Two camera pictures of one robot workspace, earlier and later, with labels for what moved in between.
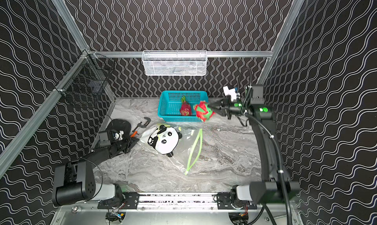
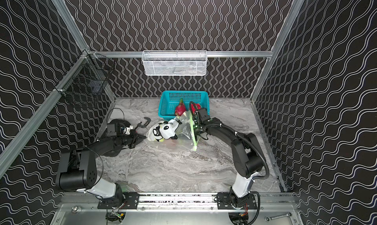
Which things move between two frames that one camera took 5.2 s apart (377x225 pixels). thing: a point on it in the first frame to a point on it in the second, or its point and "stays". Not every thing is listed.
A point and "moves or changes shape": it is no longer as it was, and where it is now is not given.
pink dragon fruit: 203,112 moves or changes shape
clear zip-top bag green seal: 178,145 moves or changes shape
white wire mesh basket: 174,63 stays
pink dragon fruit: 185,109 moves or changes shape
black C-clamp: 140,124 stays
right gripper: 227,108 to 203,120
